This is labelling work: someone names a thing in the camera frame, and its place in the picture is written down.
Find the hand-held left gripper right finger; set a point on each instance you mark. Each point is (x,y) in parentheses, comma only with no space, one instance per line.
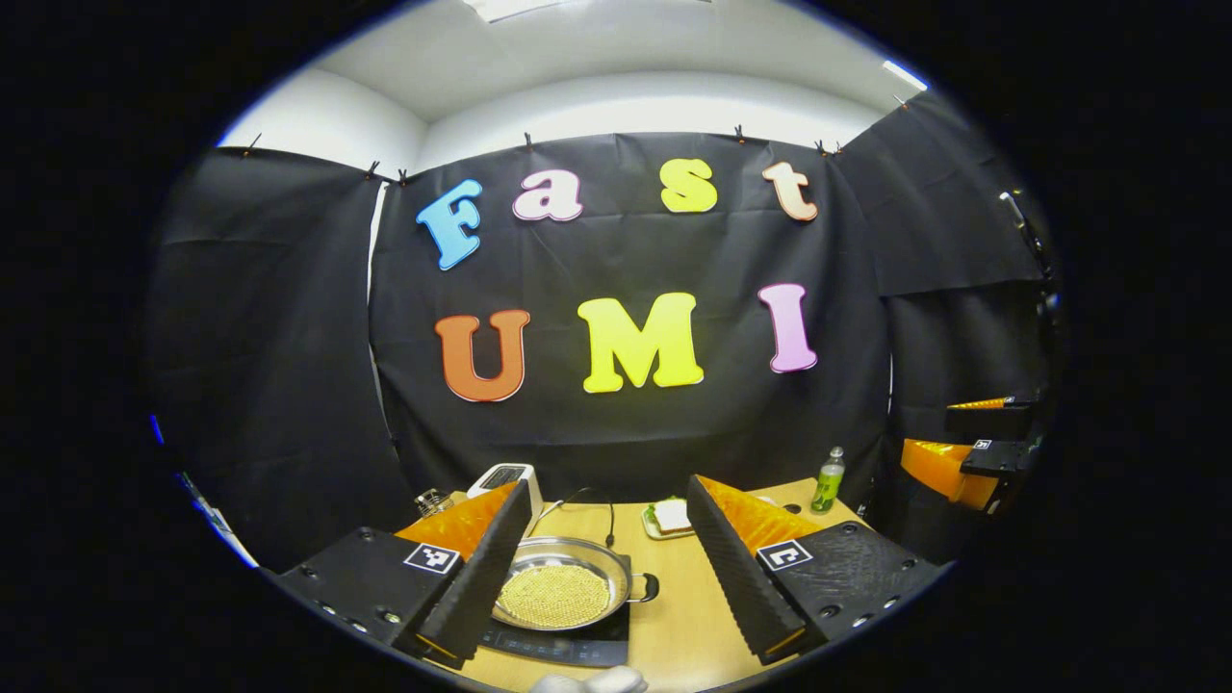
(736,577)

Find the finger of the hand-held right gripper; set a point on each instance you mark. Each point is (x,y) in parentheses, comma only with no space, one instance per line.
(991,421)
(1001,457)

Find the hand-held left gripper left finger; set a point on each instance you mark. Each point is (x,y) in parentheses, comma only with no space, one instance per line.
(486,577)

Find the black induction cooktop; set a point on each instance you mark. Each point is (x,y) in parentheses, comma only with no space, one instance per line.
(577,650)

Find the heap of soybeans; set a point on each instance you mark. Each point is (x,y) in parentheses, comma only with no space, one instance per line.
(553,595)

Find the white bread sandwich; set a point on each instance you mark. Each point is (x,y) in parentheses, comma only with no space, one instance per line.
(672,516)

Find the white rectangular plate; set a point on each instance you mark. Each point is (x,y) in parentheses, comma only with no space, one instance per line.
(653,531)

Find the white toaster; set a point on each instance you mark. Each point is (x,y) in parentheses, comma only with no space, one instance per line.
(500,476)

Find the green tea bottle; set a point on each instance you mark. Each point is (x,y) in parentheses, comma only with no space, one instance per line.
(827,486)

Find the grey metal pole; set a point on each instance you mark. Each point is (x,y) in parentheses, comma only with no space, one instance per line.
(1015,214)

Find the small ceiling light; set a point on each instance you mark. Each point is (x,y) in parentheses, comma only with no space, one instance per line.
(905,75)

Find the row of black cloth clips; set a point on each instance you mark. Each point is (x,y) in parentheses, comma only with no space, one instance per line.
(527,142)

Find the large ceiling light panel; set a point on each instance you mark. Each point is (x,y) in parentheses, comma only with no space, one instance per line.
(510,6)

